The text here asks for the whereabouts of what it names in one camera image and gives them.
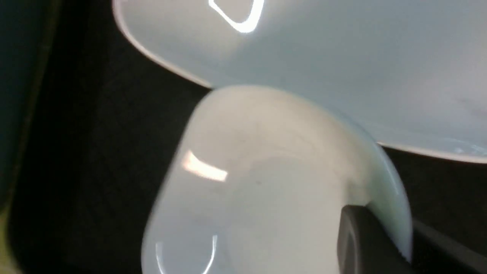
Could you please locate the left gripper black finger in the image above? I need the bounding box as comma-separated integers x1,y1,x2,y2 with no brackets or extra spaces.
336,205,487,274

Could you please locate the small white square bowl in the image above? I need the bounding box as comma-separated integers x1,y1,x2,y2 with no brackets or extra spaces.
141,86,413,274

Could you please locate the large white square plate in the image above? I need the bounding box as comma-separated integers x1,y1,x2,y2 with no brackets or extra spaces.
111,0,487,164

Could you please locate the black serving tray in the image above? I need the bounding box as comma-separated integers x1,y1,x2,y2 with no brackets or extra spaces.
8,0,486,274

